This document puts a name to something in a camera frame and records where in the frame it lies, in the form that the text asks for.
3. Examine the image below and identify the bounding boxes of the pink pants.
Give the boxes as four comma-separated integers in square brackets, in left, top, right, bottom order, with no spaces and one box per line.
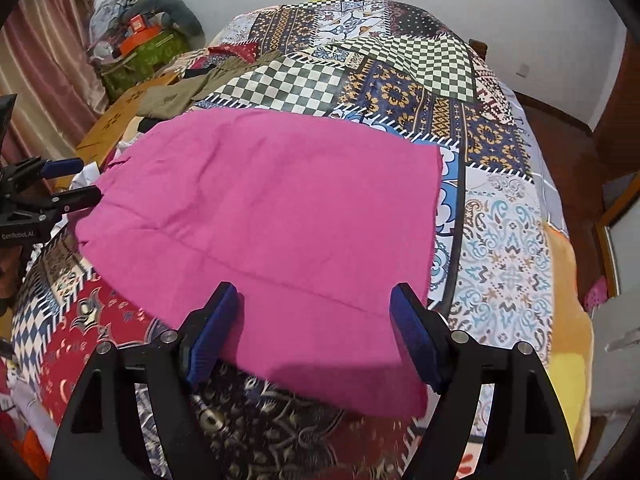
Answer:
[74,107,442,418]

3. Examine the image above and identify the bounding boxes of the wooden lap desk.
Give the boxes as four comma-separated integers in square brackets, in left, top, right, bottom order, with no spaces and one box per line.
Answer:
[75,72,179,168]

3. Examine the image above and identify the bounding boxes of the yellow orange blanket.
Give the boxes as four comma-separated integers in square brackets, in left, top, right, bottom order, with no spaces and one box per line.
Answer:
[544,223,593,456]

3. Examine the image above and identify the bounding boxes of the striped brown curtain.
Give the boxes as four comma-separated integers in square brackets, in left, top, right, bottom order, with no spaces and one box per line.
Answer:
[1,0,108,162]

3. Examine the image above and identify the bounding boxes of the olive folded pants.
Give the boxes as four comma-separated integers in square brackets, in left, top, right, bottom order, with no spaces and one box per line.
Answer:
[136,50,282,120]

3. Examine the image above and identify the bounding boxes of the pink slipper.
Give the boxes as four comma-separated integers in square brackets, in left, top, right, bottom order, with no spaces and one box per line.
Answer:
[584,275,608,313]

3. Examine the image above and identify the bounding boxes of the orange box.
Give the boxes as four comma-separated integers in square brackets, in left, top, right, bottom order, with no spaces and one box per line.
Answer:
[119,14,162,55]

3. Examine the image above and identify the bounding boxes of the grey plush pillow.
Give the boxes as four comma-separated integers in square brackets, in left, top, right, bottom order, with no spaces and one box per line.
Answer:
[119,0,205,50]

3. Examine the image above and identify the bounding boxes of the patchwork bed quilt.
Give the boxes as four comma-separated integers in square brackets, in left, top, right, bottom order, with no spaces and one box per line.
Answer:
[1,0,577,479]

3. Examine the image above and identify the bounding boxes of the white wall socket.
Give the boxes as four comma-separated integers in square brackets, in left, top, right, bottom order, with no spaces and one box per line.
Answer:
[516,64,529,78]

